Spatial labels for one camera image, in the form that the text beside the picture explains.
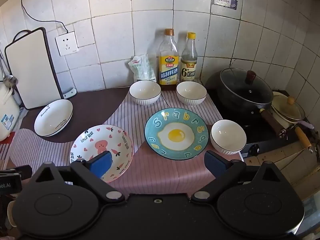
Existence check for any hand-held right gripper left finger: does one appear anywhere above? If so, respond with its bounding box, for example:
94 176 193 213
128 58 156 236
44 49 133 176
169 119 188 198
31 151 125 204

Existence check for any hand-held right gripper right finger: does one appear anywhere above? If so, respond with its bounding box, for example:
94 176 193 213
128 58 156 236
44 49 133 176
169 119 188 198
191 150 287 204

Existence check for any pink bear print plate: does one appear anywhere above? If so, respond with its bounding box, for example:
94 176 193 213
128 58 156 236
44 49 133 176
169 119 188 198
69 124 134 183

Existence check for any blue fried egg print plate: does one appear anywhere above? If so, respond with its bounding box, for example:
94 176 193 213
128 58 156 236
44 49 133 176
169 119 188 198
144 108 209 160

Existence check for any white plate with sun print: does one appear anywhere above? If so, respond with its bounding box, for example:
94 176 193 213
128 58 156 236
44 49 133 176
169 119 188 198
34 99 73 137

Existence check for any black induction cooktop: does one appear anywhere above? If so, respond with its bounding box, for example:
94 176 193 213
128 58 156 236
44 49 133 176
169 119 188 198
205 85 300 153

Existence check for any white rice cooker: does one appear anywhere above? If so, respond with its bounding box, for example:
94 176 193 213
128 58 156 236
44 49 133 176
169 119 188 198
0 81 20 142

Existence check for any black frying pan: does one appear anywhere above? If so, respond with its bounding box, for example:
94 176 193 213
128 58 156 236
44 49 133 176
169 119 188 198
217 77 288 138

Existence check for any cardboard box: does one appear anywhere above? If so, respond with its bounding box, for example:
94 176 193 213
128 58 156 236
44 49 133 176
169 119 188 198
244 142 320 198

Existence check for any white cutting board stand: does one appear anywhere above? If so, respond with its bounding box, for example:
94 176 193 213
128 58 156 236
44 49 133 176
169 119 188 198
62 87 77 99

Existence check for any glass pan lid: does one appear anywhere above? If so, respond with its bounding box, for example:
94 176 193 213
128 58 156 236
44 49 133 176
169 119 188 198
220 67 274 105

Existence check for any cream pot glass lid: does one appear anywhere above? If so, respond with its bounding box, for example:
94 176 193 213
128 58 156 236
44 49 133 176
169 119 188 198
272 96 306 121

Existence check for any clear vinegar bottle yellow cap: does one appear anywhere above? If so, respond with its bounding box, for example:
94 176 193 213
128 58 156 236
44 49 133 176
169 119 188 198
181 32 198 82

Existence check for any metal ladle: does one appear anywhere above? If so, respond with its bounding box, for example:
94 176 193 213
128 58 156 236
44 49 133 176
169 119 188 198
0 47 18 88

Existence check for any crumpled white plastic bag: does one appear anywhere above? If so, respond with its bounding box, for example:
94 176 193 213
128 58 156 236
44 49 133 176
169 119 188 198
128 54 154 83

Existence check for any cooking wine bottle yellow label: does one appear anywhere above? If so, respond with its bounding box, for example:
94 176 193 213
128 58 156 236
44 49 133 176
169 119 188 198
159 28 180 91

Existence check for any white cutting board dark rim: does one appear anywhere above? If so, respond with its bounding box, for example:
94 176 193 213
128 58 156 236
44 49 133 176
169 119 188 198
4 27 64 110

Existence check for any thin black wire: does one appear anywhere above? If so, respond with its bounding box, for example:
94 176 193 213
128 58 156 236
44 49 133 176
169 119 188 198
160 90 174 109

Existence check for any cream pot wooden handle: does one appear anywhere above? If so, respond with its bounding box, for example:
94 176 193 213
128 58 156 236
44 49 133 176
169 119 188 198
271 91 314 153

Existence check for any white wall socket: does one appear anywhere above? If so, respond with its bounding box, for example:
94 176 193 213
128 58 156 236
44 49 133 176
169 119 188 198
55 31 79 57

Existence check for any wall sticker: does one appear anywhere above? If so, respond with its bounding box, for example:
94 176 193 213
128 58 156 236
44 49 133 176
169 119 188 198
212 0 238 10

